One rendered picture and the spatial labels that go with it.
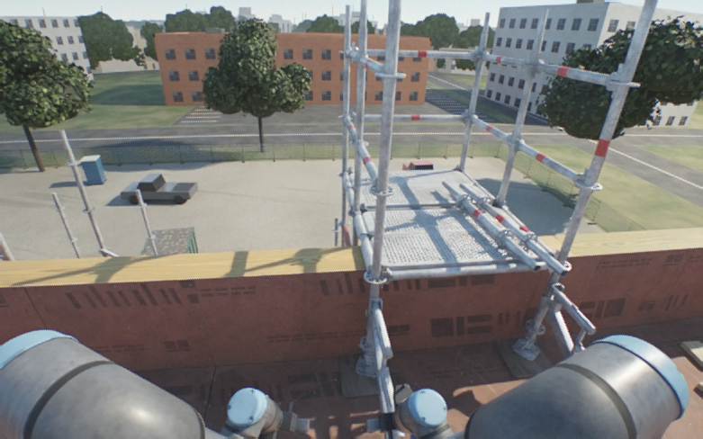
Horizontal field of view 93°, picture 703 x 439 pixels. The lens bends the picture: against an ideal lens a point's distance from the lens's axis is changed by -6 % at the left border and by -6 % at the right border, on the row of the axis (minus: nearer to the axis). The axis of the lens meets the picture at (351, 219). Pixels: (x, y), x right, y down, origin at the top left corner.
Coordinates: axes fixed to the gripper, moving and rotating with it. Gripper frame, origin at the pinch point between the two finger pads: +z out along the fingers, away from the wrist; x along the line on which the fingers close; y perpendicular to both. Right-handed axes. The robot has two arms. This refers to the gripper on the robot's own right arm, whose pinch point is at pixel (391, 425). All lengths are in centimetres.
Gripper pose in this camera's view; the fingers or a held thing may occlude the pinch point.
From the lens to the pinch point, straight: 131.6
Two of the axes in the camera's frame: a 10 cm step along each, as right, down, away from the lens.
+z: -2.0, 6.1, 7.7
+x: 9.7, 0.4, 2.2
